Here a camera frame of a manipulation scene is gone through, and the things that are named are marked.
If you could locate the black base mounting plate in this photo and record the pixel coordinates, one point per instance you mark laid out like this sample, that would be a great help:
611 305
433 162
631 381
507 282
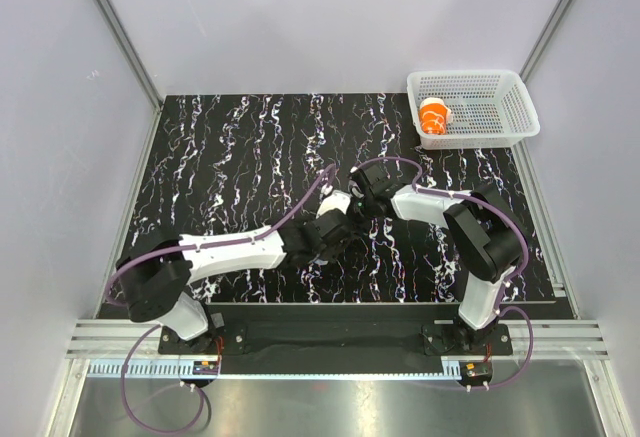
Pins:
432 328

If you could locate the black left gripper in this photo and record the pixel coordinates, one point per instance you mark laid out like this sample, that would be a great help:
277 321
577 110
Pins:
330 251

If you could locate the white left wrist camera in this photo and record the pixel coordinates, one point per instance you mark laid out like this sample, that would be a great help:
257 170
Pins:
333 200

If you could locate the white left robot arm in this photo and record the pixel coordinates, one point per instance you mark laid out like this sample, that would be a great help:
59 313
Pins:
154 276

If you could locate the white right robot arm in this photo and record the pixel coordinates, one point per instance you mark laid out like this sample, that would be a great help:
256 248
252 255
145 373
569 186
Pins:
490 240

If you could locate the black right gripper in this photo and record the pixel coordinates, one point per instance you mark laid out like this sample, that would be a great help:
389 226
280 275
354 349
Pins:
354 200

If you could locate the white plastic basket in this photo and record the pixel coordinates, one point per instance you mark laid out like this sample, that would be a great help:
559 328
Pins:
488 108

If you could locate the orange and white towel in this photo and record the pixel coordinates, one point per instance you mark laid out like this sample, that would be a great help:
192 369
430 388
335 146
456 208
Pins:
434 116

